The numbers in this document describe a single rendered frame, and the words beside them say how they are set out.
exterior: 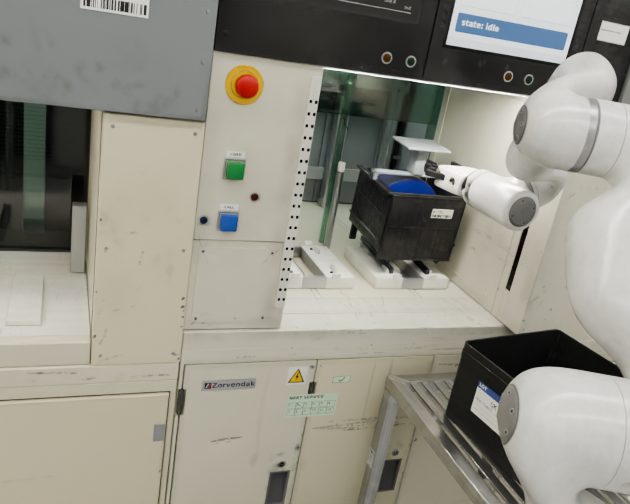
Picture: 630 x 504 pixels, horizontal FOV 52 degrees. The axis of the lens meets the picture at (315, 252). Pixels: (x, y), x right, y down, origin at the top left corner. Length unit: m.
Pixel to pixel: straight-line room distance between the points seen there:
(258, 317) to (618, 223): 0.74
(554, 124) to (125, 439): 1.00
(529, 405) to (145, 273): 0.75
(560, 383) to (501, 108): 1.05
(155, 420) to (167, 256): 0.36
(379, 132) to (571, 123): 1.44
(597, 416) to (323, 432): 0.91
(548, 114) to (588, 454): 0.42
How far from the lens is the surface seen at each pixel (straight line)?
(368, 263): 1.69
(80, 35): 1.10
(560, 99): 0.91
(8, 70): 1.11
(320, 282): 1.55
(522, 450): 0.72
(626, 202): 0.85
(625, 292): 0.80
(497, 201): 1.31
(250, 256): 1.25
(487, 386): 1.29
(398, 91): 1.82
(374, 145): 2.28
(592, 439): 0.71
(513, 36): 1.37
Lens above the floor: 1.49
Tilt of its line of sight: 20 degrees down
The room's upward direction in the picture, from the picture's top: 10 degrees clockwise
